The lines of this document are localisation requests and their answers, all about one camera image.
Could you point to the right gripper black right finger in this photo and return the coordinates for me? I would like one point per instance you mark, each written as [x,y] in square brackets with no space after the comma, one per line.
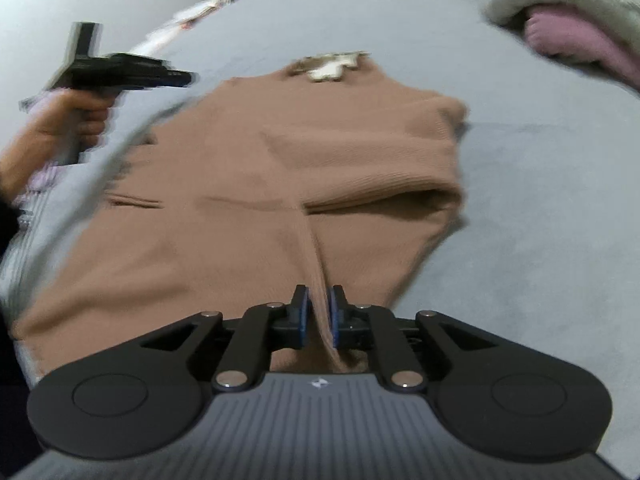
[499,397]

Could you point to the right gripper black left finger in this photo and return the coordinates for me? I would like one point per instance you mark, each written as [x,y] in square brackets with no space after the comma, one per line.
[145,393]

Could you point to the brown knit sweater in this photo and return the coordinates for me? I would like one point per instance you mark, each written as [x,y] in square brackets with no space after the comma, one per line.
[265,184]

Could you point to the person's left hand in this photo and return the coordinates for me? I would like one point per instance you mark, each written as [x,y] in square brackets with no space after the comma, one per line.
[55,135]

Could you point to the light purple knit garment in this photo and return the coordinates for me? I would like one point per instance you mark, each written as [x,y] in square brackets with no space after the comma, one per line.
[40,182]

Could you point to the open books and papers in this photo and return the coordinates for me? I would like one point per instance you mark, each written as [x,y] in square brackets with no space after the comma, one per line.
[179,23]

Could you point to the grey bed sheet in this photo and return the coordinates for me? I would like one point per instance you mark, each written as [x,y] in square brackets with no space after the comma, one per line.
[548,249]

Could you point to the pink pillow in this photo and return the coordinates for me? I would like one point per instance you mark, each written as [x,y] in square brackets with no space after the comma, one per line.
[563,32]

